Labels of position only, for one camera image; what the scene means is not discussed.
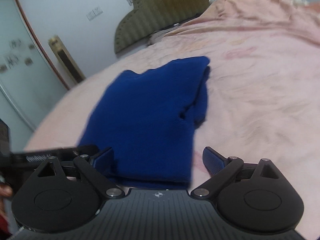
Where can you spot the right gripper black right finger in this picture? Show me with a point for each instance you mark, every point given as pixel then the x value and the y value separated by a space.
pixel 224 171

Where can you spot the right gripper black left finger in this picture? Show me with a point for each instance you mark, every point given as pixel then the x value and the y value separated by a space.
pixel 91 166

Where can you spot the blue knit sweater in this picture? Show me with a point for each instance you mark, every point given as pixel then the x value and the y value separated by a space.
pixel 149 121

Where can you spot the person's hand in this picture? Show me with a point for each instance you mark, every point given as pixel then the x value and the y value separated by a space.
pixel 5 192

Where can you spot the pink floral bed sheet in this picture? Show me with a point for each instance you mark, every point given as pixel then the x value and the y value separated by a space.
pixel 263 94

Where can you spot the white wardrobe door with flowers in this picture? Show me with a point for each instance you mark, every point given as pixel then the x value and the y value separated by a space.
pixel 29 87

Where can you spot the gold tower fan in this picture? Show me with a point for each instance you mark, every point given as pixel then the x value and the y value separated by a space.
pixel 66 60

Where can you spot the orange peach blanket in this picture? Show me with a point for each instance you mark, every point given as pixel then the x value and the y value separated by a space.
pixel 255 15

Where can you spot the olive green padded headboard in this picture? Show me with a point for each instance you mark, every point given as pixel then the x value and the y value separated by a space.
pixel 149 16

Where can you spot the white wall socket panel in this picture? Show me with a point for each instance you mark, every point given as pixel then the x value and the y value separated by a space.
pixel 94 13

